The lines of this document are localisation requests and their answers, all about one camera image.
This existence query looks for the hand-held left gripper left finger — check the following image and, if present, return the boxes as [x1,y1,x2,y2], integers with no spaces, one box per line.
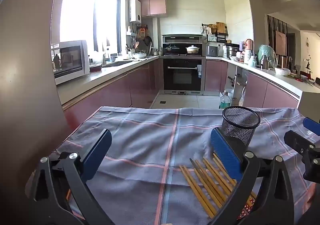
[29,129,113,225]

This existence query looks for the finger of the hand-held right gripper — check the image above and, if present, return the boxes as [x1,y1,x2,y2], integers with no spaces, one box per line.
[284,130,320,183]
[302,117,320,138]

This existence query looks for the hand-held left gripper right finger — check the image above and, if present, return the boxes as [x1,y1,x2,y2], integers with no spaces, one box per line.
[210,127,295,225]

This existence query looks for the black mesh holder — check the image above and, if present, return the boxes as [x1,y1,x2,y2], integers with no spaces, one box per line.
[222,106,261,147]

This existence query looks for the bundle of wooden chopsticks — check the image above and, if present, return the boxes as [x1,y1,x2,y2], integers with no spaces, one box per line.
[179,153,258,219]

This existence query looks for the plaid grey tablecloth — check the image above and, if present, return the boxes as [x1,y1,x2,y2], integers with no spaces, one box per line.
[54,106,320,225]

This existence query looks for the white kitchen countertop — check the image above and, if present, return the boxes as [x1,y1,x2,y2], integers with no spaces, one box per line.
[206,56,320,120]
[56,56,160,104]

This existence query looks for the green plastic bottle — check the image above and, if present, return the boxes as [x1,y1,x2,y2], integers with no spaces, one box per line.
[219,91,231,109]

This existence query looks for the mauve base cabinets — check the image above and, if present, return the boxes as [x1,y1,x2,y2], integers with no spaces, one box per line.
[205,60,299,109]
[62,59,163,120]

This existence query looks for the fan in plastic cover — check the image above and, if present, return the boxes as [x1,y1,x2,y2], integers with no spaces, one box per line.
[257,45,277,68]

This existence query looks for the black built-in oven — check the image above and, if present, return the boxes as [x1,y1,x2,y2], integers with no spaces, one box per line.
[162,58,203,92]

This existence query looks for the white microwave oven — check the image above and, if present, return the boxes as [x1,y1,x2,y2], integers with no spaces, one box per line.
[51,40,90,85]

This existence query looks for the silver rice cooker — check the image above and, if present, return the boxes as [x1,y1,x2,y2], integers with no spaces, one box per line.
[226,45,240,59]

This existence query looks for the silver countertop appliance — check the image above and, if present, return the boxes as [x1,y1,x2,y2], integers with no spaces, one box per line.
[206,45,218,57]

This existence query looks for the black integrated stove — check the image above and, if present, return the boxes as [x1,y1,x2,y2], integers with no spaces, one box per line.
[161,34,204,56]

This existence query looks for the kitchen window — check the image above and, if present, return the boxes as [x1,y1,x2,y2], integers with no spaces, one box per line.
[59,0,123,57]

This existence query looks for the white water heater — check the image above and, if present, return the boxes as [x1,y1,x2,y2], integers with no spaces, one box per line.
[129,0,142,23]

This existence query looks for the black wall shelf rack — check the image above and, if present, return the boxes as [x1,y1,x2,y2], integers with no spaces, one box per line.
[202,22,228,43]

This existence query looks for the mauve wall cabinet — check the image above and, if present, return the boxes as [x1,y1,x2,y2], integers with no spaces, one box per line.
[137,0,168,18]

